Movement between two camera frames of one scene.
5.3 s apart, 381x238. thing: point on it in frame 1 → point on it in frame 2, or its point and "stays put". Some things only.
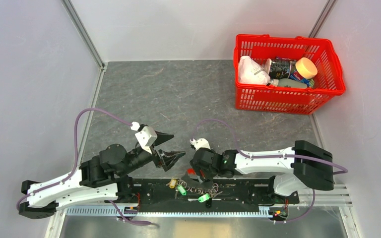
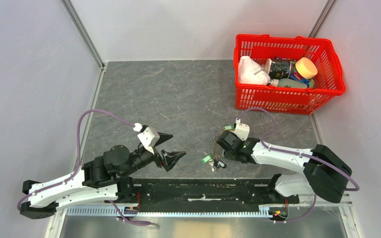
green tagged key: x=182 y=190 → x=228 y=127
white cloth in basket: x=251 y=73 stays put
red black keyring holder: x=199 y=174 → x=213 y=147
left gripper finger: x=169 y=158 stays put
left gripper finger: x=162 y=138 stays put
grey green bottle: x=292 y=83 stays put
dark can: x=280 y=69 stays put
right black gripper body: x=209 y=173 → x=229 y=153
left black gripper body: x=158 y=159 stays put
